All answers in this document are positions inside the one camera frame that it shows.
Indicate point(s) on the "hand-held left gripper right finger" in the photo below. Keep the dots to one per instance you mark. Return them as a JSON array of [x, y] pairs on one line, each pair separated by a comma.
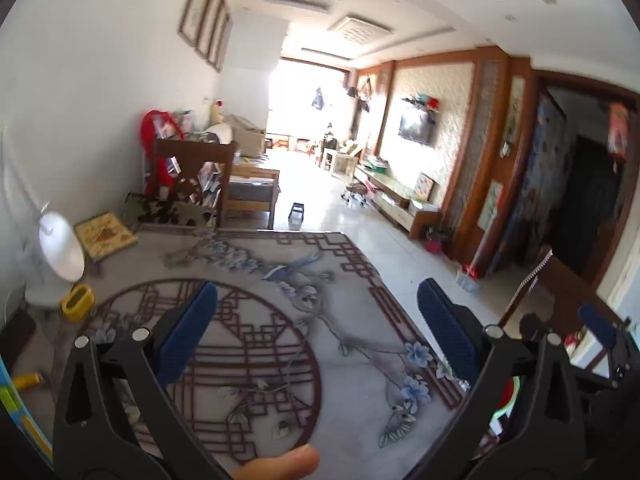
[[445, 335]]

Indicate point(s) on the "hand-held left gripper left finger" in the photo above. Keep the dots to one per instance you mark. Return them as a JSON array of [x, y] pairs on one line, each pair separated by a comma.
[[187, 335]]

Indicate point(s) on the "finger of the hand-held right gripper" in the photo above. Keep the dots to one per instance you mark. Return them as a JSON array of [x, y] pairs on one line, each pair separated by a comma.
[[597, 325], [530, 327]]

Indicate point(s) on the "red bin with green rim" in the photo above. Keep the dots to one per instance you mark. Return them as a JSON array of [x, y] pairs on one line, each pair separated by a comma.
[[505, 400]]

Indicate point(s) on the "person's left hand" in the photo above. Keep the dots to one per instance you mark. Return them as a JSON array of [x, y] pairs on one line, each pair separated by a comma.
[[280, 462]]

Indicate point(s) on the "brown wooden chair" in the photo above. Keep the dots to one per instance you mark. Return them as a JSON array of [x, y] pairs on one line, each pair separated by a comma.
[[565, 280]]

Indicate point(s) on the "broom with dustpan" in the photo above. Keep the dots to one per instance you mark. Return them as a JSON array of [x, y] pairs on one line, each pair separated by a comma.
[[469, 280]]

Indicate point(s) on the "red waste basket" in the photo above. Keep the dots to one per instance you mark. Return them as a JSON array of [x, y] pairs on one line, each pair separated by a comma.
[[435, 241]]

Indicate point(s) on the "yellow small container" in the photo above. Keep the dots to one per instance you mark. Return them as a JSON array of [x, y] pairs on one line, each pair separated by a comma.
[[77, 302]]

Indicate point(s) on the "yellow patterned box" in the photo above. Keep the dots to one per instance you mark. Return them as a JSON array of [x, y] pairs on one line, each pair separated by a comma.
[[105, 235]]

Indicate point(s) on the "long television cabinet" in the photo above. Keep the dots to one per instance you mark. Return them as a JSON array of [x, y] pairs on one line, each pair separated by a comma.
[[395, 197]]

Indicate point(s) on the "small framed picture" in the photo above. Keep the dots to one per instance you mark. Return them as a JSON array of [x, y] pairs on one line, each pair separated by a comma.
[[425, 185]]

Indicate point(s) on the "blue patterned door curtain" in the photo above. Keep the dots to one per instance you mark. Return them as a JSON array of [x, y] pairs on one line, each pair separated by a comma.
[[535, 175]]

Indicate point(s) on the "dark wooden carved chair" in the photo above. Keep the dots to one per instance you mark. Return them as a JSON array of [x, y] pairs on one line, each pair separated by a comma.
[[195, 170]]

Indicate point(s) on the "rolling stool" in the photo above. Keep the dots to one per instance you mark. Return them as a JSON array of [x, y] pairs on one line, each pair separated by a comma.
[[355, 192]]

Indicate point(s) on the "black flat item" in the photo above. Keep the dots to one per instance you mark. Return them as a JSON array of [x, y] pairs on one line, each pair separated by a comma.
[[15, 335]]

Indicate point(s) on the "wooden sofa with cushions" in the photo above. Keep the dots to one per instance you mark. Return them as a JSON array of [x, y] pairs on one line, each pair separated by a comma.
[[250, 170]]

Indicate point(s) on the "blue green colourful box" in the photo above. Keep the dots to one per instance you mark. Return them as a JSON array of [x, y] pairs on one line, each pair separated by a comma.
[[20, 410]]

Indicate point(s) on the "red bag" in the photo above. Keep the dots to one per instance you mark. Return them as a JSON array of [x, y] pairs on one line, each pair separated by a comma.
[[155, 145]]

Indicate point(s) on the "red hanging ornament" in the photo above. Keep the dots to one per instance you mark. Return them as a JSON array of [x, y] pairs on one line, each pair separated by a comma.
[[617, 132]]

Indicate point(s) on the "wooden coffee table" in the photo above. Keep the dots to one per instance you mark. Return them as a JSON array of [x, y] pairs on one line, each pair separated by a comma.
[[340, 160]]

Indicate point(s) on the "plush toy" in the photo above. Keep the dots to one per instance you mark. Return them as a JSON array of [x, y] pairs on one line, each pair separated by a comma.
[[217, 110]]

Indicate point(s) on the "square ceiling light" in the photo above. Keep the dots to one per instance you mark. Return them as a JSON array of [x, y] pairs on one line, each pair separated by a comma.
[[357, 30]]

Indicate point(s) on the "short wall scroll picture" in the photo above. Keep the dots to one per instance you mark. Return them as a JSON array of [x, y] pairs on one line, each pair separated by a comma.
[[492, 205]]

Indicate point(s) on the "wall television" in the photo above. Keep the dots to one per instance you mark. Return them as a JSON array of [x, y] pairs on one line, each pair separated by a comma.
[[415, 127]]

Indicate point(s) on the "tall wall scroll picture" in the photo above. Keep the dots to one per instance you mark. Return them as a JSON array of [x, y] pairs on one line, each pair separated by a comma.
[[515, 115]]

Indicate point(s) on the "wall shelf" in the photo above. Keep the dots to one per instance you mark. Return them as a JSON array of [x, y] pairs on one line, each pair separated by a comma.
[[425, 102]]

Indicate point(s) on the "framed wall picture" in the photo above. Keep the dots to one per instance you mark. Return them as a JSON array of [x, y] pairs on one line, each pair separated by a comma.
[[225, 45], [197, 0], [212, 20], [220, 35]]

